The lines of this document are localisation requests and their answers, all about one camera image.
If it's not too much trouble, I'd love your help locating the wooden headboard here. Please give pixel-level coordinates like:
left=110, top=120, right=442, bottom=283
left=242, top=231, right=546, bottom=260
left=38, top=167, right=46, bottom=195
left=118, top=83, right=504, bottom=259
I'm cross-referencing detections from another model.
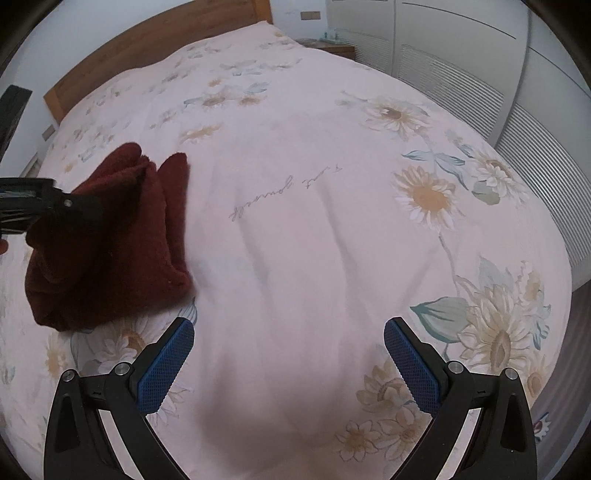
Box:
left=44, top=0, right=273, bottom=123

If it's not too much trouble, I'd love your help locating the left wall switch plate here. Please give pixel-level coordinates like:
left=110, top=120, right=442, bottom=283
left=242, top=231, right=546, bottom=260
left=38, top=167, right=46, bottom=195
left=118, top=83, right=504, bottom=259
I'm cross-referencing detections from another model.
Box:
left=42, top=125, right=55, bottom=142

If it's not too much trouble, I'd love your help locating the right wooden nightstand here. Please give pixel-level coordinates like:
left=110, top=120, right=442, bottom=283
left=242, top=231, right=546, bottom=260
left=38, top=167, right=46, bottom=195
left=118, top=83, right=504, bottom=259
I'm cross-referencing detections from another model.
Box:
left=297, top=39, right=356, bottom=61

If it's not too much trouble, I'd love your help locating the floral pink bed duvet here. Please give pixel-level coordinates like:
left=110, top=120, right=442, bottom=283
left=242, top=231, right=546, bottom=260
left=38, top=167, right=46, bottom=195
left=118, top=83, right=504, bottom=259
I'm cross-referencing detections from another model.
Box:
left=1, top=23, right=571, bottom=479

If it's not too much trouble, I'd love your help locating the white wardrobe with louvres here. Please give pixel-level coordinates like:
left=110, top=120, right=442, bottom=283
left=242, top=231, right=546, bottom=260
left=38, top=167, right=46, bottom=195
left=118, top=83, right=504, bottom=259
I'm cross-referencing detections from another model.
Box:
left=327, top=1, right=590, bottom=286

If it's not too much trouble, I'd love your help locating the right wall switch plate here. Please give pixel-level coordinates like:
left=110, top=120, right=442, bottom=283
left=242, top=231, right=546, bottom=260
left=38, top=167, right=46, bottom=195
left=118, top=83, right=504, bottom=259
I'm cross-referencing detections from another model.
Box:
left=300, top=10, right=322, bottom=21

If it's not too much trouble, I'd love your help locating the dark red knit sweater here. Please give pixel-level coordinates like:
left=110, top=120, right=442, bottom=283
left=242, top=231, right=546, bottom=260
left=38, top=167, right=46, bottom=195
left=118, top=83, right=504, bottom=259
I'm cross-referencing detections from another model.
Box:
left=25, top=143, right=193, bottom=332

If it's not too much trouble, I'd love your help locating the wall switch plate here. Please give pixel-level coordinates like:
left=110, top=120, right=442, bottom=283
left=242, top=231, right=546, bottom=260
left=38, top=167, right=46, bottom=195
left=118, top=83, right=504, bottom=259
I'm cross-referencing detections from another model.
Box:
left=300, top=10, right=322, bottom=21
left=42, top=125, right=55, bottom=142

